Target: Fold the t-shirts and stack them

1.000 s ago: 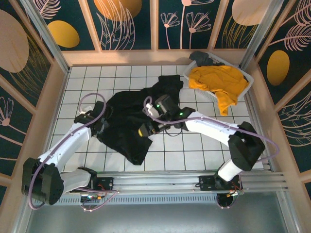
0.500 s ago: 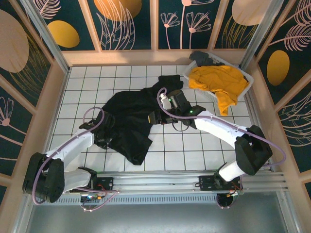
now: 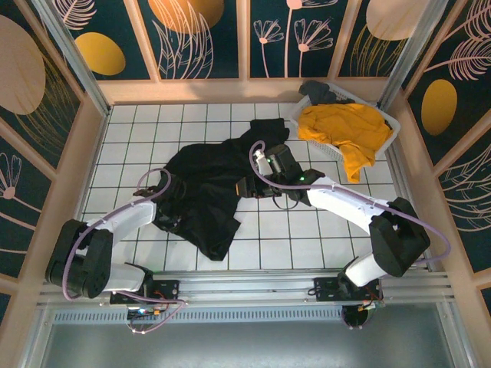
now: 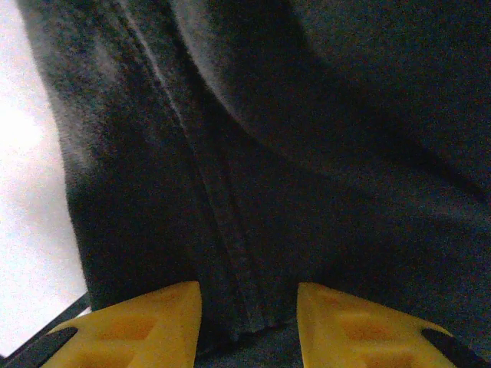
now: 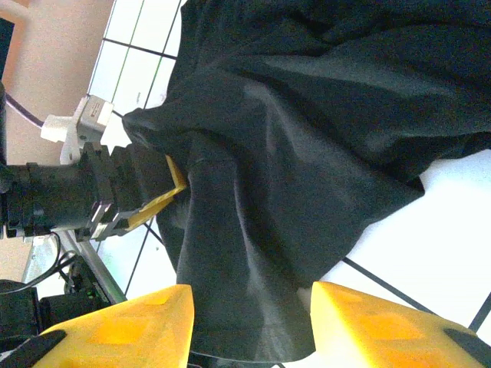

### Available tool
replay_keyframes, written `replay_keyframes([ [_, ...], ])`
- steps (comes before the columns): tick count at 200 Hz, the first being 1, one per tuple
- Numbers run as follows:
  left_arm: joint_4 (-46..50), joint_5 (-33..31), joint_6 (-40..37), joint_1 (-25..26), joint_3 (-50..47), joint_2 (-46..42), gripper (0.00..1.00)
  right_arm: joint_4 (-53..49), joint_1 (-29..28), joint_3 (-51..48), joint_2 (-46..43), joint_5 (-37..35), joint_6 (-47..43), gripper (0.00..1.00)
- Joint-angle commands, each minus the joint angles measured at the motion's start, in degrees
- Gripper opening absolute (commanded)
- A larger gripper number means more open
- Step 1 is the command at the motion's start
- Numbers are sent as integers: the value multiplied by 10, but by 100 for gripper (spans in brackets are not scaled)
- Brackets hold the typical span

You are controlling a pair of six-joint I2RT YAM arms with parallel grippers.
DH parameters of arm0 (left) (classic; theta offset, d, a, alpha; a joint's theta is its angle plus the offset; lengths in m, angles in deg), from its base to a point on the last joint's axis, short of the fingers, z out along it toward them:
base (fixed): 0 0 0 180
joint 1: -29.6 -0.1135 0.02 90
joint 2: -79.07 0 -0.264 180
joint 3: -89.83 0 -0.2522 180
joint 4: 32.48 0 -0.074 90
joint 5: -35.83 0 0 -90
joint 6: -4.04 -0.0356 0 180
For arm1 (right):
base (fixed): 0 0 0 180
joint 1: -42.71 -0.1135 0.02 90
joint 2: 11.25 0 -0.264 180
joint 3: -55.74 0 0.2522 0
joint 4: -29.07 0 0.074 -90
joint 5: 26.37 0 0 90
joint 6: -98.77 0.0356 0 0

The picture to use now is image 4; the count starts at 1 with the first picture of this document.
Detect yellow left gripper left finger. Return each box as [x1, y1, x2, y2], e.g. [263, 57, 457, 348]
[36, 281, 203, 368]

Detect black t-shirt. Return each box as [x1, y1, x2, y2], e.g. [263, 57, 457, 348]
[15, 0, 491, 368]

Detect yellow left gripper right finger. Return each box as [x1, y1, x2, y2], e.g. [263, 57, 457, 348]
[297, 281, 485, 368]

